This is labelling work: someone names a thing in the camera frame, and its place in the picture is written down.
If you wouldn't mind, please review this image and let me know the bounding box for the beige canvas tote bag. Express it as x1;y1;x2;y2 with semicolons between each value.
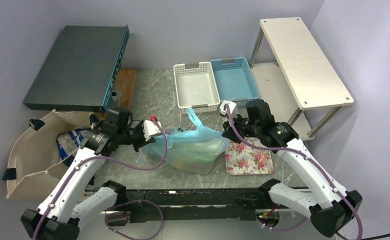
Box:
5;110;91;200

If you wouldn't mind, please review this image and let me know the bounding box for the blue perforated plastic basket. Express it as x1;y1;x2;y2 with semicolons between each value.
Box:
210;57;260;107

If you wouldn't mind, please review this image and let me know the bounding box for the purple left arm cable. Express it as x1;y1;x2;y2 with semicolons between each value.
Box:
32;120;168;240

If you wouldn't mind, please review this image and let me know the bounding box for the dark grey flat equipment box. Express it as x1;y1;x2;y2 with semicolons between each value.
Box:
23;25;130;114

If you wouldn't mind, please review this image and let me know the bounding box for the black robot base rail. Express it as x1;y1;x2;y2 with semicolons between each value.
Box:
85;180;294;228

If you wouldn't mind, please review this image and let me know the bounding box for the floral pattern tray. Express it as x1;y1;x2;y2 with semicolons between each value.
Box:
224;140;274;176

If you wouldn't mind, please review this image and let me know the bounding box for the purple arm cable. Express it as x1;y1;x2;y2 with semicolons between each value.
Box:
32;120;168;240
224;104;364;240

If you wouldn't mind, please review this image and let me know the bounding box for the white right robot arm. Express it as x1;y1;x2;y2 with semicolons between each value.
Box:
219;99;363;240

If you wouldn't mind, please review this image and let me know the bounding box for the wooden board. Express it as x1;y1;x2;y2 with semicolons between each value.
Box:
109;68;138;109

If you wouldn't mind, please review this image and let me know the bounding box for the white perforated plastic basket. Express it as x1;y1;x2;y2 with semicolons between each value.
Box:
173;61;221;115

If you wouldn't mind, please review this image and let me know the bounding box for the light blue printed grocery bag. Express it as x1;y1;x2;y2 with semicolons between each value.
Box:
142;108;230;175

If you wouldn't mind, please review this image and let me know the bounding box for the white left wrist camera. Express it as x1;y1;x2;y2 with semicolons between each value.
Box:
143;116;162;142

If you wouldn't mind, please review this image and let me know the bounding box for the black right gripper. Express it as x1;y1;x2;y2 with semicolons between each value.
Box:
221;112;261;144

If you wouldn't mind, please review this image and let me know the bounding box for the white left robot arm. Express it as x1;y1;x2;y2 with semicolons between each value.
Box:
20;107;166;240

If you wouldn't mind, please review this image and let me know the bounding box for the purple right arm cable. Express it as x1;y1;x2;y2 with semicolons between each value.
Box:
224;104;364;240

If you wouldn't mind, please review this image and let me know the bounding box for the white two-tier metal shelf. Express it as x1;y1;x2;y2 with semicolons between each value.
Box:
249;17;354;142

